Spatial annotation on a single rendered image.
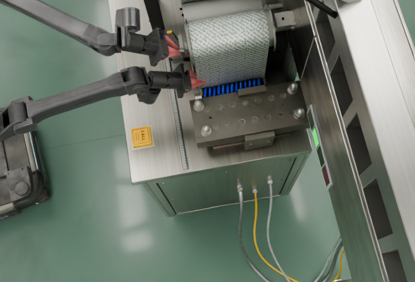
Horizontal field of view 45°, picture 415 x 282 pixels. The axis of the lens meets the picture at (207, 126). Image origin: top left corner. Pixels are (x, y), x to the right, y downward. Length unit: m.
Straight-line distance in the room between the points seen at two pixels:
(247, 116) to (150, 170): 0.40
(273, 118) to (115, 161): 1.30
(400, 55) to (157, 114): 0.90
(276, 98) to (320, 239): 1.13
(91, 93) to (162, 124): 0.37
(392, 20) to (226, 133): 0.63
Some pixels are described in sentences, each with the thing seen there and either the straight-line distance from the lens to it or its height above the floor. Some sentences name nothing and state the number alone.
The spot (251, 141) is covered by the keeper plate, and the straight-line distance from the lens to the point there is 1.71.
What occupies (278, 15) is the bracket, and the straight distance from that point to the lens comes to 1.59.
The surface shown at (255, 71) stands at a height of 1.09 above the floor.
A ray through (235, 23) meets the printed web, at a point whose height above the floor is 1.31.
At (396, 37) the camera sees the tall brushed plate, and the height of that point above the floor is 1.44.
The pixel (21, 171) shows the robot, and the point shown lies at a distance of 2.64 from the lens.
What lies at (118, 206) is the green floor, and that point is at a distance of 2.74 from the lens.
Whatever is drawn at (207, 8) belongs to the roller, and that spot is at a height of 1.23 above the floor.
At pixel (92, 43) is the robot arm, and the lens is 1.48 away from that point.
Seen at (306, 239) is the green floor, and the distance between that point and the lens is 2.68.
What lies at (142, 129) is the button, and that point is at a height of 0.92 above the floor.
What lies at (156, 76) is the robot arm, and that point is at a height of 1.19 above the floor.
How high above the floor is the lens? 2.63
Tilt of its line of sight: 70 degrees down
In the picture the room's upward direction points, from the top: 8 degrees counter-clockwise
